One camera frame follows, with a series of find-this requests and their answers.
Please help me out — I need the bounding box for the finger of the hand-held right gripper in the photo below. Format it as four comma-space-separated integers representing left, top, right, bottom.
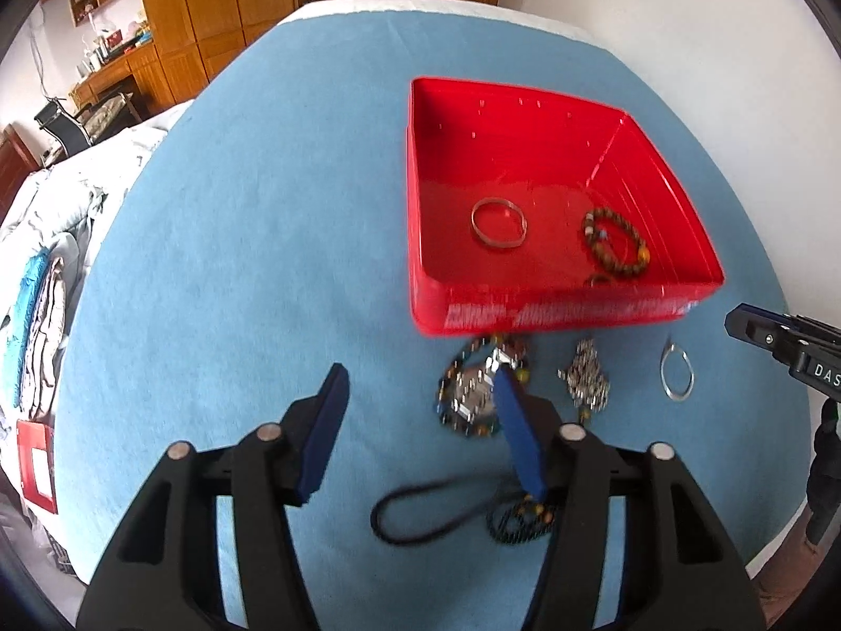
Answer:
724, 303, 841, 369

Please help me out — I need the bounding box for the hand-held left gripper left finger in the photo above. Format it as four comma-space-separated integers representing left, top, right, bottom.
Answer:
77, 363, 349, 631

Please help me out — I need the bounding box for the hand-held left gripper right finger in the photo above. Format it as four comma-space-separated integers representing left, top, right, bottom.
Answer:
495, 367, 767, 631

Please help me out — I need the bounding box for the silver wrist watch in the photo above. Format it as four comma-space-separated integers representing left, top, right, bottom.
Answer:
452, 350, 520, 422

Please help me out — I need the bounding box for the colourful bead bracelet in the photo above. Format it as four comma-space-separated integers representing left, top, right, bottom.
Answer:
435, 334, 535, 440

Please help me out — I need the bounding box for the silver chain bracelet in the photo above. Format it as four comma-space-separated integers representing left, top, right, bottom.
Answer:
557, 338, 613, 423

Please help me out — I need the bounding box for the black beaded cord necklace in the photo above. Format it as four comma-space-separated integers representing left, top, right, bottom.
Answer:
370, 482, 563, 546

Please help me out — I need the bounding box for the brown wooden bead bracelet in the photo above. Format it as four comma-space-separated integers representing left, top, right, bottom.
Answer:
582, 207, 651, 279

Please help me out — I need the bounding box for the red plastic box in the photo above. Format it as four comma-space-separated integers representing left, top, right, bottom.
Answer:
406, 77, 725, 338

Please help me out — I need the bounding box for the blue tablecloth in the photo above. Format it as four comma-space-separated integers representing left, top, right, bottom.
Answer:
56, 0, 814, 631

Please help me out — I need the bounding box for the red booklet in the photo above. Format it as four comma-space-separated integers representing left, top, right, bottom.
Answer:
16, 419, 60, 515

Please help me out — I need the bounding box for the folded blue cloth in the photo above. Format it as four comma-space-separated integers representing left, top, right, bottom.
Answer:
2, 248, 55, 409

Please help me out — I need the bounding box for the black office chair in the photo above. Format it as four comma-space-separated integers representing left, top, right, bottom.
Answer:
34, 97, 94, 157

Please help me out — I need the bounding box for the wooden desk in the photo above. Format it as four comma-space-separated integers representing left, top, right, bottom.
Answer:
67, 39, 206, 120

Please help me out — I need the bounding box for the dark wooden headboard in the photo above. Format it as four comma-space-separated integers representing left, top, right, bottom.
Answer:
0, 124, 42, 193

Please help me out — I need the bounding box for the white table cover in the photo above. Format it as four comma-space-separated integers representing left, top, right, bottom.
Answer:
276, 0, 596, 44

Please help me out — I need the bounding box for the wooden wardrobe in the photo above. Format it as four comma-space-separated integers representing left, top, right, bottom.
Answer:
135, 0, 356, 109

